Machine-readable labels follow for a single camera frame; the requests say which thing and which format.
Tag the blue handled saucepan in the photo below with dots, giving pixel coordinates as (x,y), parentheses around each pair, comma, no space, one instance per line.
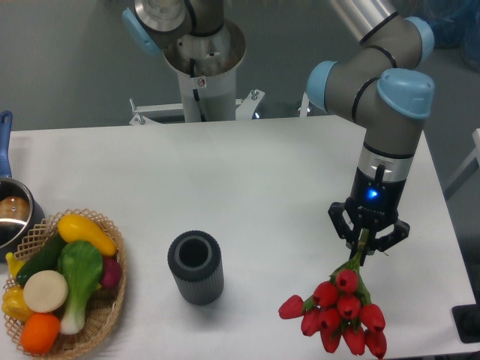
(19,209)

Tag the blue plastic bag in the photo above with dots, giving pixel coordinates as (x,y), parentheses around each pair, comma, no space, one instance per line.
(455,24)

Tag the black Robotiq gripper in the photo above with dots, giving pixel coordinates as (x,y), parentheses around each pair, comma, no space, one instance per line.
(373,206)

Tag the black device at edge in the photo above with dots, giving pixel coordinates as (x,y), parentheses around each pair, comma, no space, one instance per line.
(466,319)

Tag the orange fruit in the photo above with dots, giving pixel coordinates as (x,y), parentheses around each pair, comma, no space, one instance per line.
(39,333)

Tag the round cream bun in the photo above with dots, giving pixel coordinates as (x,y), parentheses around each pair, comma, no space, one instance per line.
(45,291)

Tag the yellow bell pepper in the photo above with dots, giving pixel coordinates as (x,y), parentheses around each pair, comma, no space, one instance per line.
(14,304)

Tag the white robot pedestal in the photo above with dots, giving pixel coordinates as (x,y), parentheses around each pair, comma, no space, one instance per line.
(206,72)

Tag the yellow squash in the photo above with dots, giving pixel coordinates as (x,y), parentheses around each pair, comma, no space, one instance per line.
(74,227)

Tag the dark grey ribbed vase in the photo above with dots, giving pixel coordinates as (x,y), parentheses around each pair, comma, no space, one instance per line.
(195,261)

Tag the dark green cucumber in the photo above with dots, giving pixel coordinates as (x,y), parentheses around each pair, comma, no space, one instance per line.
(44,259)

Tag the woven wicker basket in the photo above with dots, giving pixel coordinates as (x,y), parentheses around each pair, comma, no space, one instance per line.
(103,308)

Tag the green bok choy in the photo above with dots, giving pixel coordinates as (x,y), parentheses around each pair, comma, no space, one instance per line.
(81,265)

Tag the red tulip bouquet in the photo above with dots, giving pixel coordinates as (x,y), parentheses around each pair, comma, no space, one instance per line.
(341,309)

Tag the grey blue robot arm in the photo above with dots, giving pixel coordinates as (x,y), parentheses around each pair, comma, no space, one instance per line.
(380,90)

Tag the white frame at right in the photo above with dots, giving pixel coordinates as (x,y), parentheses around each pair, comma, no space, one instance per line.
(465,170)

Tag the purple red radish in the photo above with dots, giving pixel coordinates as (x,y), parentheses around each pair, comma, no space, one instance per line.
(112,273)

